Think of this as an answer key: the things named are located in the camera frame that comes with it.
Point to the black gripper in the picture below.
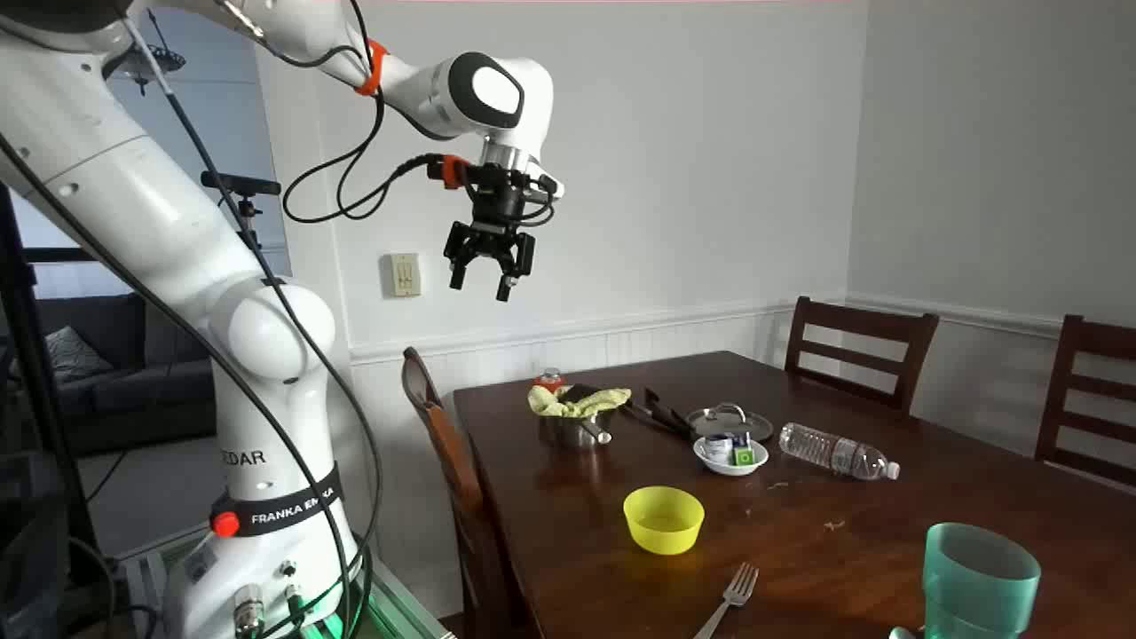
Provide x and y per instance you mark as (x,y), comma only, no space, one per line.
(501,203)

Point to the silver fork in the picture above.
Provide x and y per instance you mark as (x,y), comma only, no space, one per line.
(737,595)

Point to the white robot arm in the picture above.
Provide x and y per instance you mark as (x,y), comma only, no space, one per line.
(282,558)

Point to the small white bowl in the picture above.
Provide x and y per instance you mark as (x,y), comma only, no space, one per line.
(728,452)

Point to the yellow bowl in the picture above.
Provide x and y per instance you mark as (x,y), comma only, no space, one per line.
(663,519)

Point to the metal pot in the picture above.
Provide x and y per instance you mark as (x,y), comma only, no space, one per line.
(582,433)

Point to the black tongs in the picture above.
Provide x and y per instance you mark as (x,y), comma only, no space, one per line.
(657,415)

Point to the silver pot lid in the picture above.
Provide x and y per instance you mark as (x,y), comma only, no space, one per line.
(733,420)

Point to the dark wooden chair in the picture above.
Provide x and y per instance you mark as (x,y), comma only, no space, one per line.
(862,349)
(480,558)
(1090,396)

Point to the clear plastic water bottle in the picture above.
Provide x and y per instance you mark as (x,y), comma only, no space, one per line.
(836,452)

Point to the dark grey sofa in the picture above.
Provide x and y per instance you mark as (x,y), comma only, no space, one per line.
(125,373)

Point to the teal plastic cup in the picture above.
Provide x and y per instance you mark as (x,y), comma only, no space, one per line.
(977,584)

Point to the white wall switch plate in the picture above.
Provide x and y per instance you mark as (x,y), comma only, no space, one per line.
(402,276)

